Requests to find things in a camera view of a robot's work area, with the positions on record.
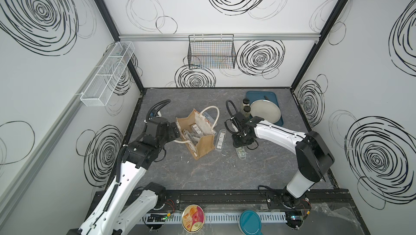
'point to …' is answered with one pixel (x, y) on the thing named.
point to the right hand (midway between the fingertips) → (237, 144)
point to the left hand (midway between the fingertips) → (169, 128)
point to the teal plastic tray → (257, 96)
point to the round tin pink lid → (193, 219)
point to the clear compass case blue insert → (210, 120)
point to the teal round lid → (250, 222)
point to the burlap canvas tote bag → (196, 130)
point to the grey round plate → (266, 110)
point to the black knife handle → (266, 98)
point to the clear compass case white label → (220, 140)
